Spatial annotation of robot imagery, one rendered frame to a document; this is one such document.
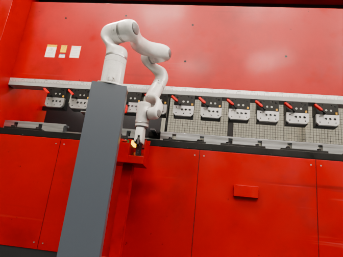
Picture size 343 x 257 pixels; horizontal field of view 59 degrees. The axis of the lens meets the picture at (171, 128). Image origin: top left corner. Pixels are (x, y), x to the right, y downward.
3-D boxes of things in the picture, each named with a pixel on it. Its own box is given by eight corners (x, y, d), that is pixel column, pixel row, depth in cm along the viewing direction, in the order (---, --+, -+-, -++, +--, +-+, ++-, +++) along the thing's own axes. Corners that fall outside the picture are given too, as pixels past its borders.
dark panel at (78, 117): (38, 145, 281) (48, 101, 294) (39, 145, 283) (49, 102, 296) (156, 155, 267) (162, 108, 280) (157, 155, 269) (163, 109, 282)
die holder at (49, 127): (1, 131, 230) (4, 119, 233) (6, 133, 236) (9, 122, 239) (63, 136, 224) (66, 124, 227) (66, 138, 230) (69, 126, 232)
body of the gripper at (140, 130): (137, 127, 192) (135, 145, 190) (133, 124, 182) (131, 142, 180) (148, 128, 191) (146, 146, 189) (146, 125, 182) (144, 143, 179)
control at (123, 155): (109, 160, 177) (114, 131, 182) (116, 165, 192) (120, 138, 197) (142, 163, 175) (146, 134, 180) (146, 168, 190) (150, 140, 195)
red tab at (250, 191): (233, 196, 186) (234, 184, 188) (233, 196, 188) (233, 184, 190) (258, 198, 184) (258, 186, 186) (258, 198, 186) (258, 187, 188)
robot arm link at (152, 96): (174, 91, 203) (159, 123, 184) (153, 92, 210) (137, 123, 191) (170, 80, 197) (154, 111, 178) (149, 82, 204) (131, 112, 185)
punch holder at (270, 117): (256, 120, 212) (257, 99, 216) (254, 124, 220) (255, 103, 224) (278, 122, 210) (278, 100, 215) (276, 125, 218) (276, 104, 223)
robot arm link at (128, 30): (106, 39, 169) (129, 33, 161) (107, 19, 171) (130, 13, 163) (153, 67, 212) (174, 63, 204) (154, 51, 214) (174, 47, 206)
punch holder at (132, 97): (119, 111, 224) (122, 91, 229) (122, 114, 232) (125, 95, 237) (139, 112, 222) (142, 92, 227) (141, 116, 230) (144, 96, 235)
